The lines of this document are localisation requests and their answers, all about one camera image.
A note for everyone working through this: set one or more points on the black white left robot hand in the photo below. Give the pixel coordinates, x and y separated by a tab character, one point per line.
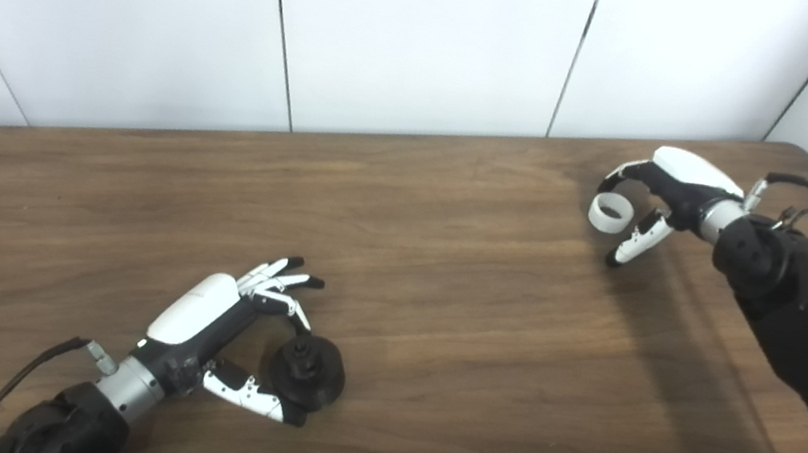
196	311

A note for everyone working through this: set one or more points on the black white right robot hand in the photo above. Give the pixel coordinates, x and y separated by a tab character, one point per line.
691	179

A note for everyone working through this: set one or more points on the round black plastic part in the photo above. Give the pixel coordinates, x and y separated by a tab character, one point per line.
314	382

